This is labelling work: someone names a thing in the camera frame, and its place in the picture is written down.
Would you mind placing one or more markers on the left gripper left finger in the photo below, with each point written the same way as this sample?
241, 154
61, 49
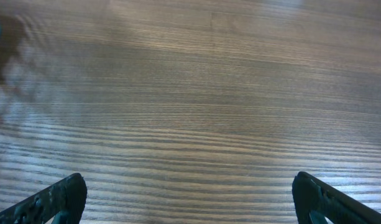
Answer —
63, 202

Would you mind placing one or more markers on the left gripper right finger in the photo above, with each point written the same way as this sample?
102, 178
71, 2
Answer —
317, 202

